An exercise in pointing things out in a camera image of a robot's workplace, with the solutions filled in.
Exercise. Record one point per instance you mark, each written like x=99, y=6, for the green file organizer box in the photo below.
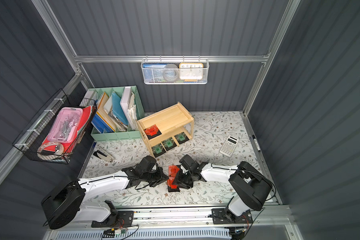
x=118, y=110

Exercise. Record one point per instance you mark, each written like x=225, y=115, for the blue box in wall basket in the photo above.
x=153, y=72

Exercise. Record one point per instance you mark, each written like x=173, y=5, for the red tea bag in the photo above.
x=173, y=170
x=171, y=186
x=152, y=132

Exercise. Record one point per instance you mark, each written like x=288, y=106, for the black wire side basket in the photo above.
x=33, y=136

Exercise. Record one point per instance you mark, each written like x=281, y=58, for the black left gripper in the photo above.
x=155, y=177

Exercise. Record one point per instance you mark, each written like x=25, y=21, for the white wire wall basket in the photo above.
x=203, y=81

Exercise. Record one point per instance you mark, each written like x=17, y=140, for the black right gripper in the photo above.
x=181, y=179

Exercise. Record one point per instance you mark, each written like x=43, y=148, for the pink plastic case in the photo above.
x=65, y=125

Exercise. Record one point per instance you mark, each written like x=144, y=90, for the black marker pen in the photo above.
x=256, y=143

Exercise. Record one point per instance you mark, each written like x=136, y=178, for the clear tape roll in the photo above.
x=50, y=151

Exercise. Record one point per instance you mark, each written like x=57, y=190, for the white calculator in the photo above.
x=229, y=146

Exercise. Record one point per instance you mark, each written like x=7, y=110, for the green tea bag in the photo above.
x=158, y=150
x=169, y=144
x=181, y=138

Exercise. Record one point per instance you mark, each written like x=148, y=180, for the grey tape roll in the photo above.
x=170, y=73

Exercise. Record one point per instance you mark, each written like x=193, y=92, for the yellow white clock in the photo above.
x=191, y=71

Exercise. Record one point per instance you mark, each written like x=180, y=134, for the black stapler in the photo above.
x=103, y=156

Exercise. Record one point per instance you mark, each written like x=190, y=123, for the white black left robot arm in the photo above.
x=70, y=201

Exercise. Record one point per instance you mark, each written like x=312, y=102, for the wooden two-tier shelf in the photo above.
x=171, y=121

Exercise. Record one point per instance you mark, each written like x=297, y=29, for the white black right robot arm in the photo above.
x=251, y=187

